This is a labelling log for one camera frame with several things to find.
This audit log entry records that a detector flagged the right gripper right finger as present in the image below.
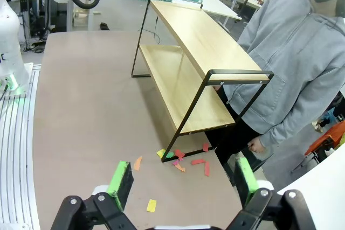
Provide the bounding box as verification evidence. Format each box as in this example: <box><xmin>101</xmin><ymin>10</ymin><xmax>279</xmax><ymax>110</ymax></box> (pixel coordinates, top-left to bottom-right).
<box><xmin>226</xmin><ymin>157</ymin><xmax>316</xmax><ymax>230</ymax></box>

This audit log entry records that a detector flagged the two-tier wooden black-frame shelf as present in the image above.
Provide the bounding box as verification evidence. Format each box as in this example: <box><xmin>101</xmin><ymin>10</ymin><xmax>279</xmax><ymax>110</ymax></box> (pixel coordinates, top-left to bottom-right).
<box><xmin>130</xmin><ymin>0</ymin><xmax>275</xmax><ymax>163</ymax></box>

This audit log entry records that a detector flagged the person in grey hoodie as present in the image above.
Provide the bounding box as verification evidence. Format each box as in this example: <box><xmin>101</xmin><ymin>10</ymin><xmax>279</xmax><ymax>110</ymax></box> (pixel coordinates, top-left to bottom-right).
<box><xmin>207</xmin><ymin>0</ymin><xmax>345</xmax><ymax>177</ymax></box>

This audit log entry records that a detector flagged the person's left forearm grey sleeve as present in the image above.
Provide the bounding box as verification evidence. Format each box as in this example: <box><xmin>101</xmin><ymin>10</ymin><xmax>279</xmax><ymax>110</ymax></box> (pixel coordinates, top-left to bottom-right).
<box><xmin>257</xmin><ymin>87</ymin><xmax>340</xmax><ymax>144</ymax></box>

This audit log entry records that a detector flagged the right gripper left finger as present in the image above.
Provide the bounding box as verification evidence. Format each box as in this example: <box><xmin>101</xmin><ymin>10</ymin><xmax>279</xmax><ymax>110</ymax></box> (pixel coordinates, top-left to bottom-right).
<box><xmin>51</xmin><ymin>161</ymin><xmax>136</xmax><ymax>230</ymax></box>

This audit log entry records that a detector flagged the aluminium slotted base plate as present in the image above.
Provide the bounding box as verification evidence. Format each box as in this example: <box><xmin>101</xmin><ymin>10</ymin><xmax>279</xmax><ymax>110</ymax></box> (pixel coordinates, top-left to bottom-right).
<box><xmin>0</xmin><ymin>62</ymin><xmax>42</xmax><ymax>230</ymax></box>

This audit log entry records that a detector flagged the white desk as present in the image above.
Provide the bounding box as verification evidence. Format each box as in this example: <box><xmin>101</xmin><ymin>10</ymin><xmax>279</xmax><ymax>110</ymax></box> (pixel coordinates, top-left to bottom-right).
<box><xmin>277</xmin><ymin>145</ymin><xmax>345</xmax><ymax>230</ymax></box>
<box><xmin>175</xmin><ymin>0</ymin><xmax>243</xmax><ymax>36</ymax></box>

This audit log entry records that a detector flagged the person's left hand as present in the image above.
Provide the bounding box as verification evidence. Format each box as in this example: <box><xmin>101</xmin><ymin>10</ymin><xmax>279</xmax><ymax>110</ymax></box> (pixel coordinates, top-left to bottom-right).
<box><xmin>247</xmin><ymin>136</ymin><xmax>268</xmax><ymax>154</ymax></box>

